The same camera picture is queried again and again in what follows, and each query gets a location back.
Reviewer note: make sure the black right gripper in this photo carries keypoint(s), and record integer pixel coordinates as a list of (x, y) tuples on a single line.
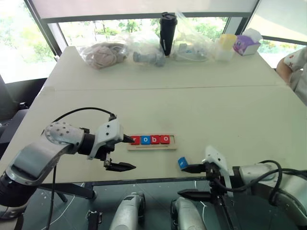
[(214, 184)]

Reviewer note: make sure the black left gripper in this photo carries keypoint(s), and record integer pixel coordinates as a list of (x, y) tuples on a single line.
[(105, 153)]

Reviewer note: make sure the red letter tile r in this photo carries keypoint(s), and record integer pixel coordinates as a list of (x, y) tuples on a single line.
[(137, 141)]

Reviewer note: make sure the wooden letter tray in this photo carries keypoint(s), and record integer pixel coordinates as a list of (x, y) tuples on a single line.
[(153, 147)]

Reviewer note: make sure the red letter tile b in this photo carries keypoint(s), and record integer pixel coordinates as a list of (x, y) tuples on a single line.
[(155, 140)]

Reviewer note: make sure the red letter tile o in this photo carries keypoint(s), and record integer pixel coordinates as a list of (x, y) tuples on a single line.
[(165, 139)]

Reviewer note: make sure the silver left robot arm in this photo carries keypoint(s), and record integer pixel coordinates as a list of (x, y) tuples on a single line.
[(40, 158)]

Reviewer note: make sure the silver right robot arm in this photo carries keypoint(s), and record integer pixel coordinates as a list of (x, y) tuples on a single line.
[(287, 187)]

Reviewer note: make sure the blue letter tile o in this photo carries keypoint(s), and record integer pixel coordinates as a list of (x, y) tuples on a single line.
[(145, 140)]

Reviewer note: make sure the silver right robot leg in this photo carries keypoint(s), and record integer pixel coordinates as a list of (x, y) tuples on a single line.
[(187, 215)]

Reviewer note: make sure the silver robot leg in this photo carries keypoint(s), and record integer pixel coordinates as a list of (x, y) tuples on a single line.
[(187, 215), (127, 213)]

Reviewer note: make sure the silver left robot leg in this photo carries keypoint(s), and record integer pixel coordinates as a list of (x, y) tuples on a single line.
[(127, 213)]

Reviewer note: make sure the dark table leg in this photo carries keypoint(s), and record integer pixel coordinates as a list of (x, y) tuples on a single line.
[(72, 190)]

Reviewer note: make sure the plastic bag with grey parts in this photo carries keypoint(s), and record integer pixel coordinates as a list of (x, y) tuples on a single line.
[(148, 58)]

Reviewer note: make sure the plastic bag with beige cloth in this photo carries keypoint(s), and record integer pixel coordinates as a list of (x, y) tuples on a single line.
[(103, 56)]

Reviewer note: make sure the black office chair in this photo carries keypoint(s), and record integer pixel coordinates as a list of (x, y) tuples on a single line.
[(9, 115)]

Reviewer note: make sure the black travel tumbler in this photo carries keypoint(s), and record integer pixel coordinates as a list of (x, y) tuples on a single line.
[(168, 33)]

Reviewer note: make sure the clear plastic container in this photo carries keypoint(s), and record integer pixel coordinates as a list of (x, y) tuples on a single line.
[(223, 54)]

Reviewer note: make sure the large clear plastic bag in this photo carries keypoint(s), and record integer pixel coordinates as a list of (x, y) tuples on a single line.
[(194, 43)]

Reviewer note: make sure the yellow plastic cup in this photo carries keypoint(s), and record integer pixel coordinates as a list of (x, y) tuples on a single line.
[(228, 40)]

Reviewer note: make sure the purple tissue box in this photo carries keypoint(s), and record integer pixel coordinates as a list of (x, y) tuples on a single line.
[(247, 44)]

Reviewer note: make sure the window roller blind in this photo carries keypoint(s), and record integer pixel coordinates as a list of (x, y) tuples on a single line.
[(144, 7), (278, 21)]

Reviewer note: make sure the bystander person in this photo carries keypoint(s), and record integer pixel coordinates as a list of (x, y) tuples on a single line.
[(298, 69)]

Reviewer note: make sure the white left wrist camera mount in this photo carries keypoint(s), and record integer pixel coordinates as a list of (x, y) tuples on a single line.
[(109, 130)]

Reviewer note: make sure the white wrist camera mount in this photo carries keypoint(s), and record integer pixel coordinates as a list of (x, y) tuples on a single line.
[(109, 130), (217, 158)]

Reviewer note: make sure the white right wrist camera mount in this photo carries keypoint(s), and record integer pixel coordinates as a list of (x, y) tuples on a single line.
[(217, 158)]

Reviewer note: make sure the black floor stand bracket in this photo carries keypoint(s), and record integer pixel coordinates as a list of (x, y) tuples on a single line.
[(94, 220)]

